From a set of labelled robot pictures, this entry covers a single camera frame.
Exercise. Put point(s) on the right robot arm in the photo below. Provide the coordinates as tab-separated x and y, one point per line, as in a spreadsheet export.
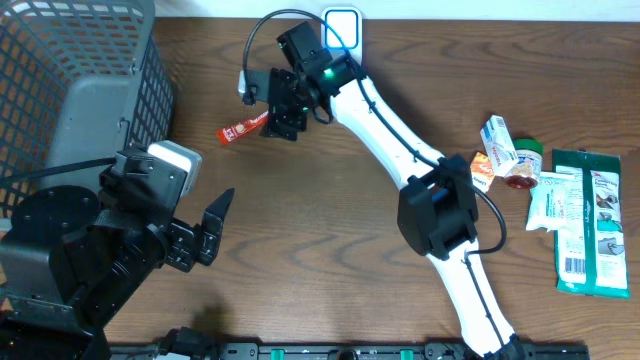
437	207

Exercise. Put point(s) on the orange small carton box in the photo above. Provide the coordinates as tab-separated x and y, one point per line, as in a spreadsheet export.
481	172

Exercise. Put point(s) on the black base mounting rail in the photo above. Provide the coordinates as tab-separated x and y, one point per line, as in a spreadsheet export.
186	343

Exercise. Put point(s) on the white Panadol medicine box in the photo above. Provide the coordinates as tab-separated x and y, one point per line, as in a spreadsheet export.
498	145

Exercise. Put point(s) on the red snack stick sachet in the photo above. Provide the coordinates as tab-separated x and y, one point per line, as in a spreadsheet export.
231	133

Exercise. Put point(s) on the green lid glass jar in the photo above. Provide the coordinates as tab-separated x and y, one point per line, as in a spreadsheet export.
526	172

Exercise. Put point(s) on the green white wipes packet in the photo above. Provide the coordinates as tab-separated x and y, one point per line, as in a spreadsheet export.
590	250

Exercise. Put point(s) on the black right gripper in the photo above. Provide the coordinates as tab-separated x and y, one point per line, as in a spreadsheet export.
283	117

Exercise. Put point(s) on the grey plastic mesh basket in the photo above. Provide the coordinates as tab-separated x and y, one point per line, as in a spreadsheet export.
80	80

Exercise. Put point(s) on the teal white tissue pack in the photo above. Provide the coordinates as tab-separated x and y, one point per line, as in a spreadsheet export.
548	206

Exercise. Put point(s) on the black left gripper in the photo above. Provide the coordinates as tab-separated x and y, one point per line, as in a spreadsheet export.
185	245

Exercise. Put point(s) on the white barcode scanner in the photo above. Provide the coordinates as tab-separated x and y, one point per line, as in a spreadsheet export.
346	28

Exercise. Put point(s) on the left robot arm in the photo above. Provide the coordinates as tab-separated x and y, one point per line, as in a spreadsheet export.
73	257

